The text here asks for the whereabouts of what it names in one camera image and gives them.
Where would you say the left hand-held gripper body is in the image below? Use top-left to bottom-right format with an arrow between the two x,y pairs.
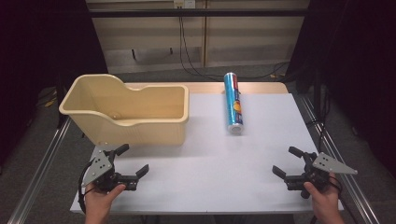
80,149 -> 139,193

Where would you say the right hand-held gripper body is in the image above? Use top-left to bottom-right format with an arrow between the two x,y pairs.
284,151 -> 359,200

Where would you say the beige plastic basket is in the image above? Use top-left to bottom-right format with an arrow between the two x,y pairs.
58,73 -> 191,147

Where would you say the blue cylindrical can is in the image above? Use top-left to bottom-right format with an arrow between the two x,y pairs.
223,72 -> 245,135

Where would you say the person's right hand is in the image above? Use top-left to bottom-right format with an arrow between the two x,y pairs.
304,174 -> 341,216

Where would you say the person's left hand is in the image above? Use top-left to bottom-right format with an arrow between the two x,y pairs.
84,182 -> 127,217

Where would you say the white table mat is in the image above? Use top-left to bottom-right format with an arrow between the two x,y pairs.
69,92 -> 346,216

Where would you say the black curtain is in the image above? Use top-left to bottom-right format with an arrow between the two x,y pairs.
285,0 -> 396,180
0,0 -> 109,166

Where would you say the black horizontal bar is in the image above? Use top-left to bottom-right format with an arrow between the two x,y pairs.
88,7 -> 310,19

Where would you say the aluminium floor rail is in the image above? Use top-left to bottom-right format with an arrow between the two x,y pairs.
7,116 -> 73,224
299,94 -> 381,224

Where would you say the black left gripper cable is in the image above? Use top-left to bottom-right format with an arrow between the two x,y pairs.
77,167 -> 95,216

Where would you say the black floor cable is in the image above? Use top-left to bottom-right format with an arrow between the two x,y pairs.
177,16 -> 291,81

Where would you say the white wall socket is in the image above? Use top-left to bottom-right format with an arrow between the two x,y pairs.
173,0 -> 197,9

